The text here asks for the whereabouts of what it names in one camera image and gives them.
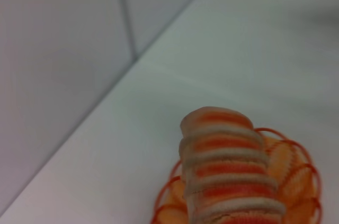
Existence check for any orange woven plastic basket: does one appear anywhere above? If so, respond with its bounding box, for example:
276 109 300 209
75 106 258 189
151 128 323 224

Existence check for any orange striped bread loaf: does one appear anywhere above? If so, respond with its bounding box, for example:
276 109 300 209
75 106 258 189
179 106 287 224

